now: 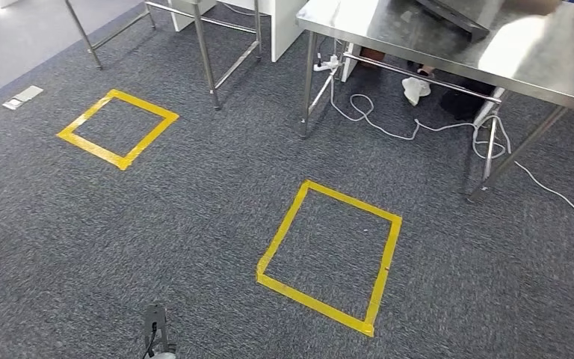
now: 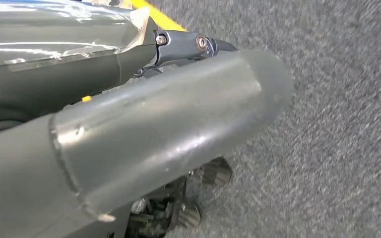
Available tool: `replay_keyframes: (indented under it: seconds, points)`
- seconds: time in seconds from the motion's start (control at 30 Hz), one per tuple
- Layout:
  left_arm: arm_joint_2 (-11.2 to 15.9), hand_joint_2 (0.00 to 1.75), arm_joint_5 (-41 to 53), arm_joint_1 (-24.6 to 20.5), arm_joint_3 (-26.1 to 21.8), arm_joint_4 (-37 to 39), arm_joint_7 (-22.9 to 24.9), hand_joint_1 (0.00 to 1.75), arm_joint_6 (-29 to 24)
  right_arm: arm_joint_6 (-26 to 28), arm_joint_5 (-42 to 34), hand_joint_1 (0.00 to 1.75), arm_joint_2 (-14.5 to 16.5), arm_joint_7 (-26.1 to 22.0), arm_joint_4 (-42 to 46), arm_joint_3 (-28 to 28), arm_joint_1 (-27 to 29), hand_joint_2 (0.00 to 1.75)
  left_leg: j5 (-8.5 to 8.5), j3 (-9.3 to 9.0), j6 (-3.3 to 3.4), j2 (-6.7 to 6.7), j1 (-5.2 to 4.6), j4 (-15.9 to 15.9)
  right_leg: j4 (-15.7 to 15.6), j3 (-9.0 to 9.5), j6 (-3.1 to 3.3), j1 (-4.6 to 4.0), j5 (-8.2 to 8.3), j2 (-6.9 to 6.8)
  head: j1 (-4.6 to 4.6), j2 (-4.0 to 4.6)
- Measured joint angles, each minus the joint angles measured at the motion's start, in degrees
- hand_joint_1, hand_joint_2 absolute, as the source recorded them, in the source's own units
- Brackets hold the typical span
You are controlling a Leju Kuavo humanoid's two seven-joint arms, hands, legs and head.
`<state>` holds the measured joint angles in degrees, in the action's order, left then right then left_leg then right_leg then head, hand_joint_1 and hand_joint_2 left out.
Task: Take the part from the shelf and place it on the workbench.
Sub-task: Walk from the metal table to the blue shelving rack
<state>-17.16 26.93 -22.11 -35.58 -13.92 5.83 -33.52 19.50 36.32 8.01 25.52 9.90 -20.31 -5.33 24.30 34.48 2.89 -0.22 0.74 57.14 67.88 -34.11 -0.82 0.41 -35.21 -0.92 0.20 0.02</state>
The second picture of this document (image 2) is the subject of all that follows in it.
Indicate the yellow floor tape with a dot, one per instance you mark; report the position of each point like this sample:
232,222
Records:
159,16

